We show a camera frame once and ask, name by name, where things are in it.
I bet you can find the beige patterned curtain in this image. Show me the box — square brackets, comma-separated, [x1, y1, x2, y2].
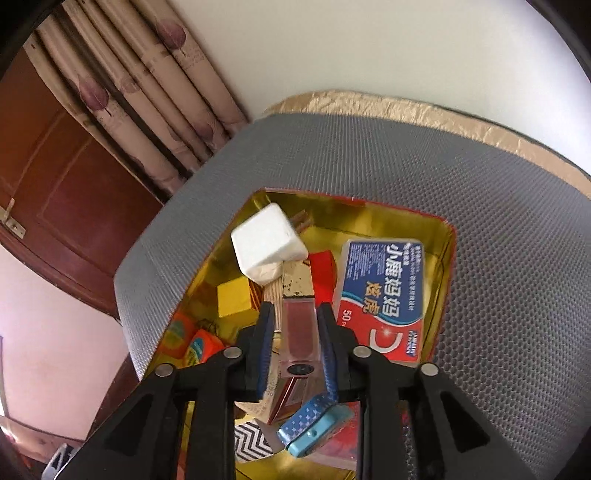
[23, 0, 252, 204]

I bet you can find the lip gloss with gold cap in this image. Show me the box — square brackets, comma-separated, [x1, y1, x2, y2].
[277, 261, 320, 379]

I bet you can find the yellow block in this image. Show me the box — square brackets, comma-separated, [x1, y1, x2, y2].
[217, 277, 259, 319]

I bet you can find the red block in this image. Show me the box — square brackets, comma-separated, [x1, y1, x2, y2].
[308, 250, 340, 308]

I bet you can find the orange box with blue label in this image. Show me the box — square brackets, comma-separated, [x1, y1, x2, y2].
[168, 314, 197, 358]
[185, 329, 225, 365]

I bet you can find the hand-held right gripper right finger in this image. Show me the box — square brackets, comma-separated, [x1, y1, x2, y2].
[316, 305, 553, 480]

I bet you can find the white charger cube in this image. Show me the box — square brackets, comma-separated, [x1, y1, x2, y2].
[231, 203, 315, 283]

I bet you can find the beige box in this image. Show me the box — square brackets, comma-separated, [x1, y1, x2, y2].
[249, 277, 283, 333]

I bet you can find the brass door hinge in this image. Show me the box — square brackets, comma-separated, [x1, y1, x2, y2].
[0, 198, 26, 238]

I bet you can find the blue red dental floss box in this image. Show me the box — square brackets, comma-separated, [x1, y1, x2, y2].
[333, 237, 432, 365]

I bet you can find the brown wooden door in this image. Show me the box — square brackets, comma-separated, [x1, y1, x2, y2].
[0, 46, 167, 319]

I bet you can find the grey mesh mat gold edge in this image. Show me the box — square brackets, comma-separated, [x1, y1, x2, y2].
[113, 90, 591, 480]

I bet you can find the gold tray with red rim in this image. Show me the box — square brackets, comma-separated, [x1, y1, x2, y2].
[139, 187, 458, 480]

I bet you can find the small red white box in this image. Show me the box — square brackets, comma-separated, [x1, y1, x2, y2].
[267, 376, 311, 425]

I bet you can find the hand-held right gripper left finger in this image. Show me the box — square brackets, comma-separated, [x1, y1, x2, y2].
[58, 302, 278, 480]

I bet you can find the black white zigzag box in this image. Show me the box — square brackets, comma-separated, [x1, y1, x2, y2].
[234, 418, 282, 462]

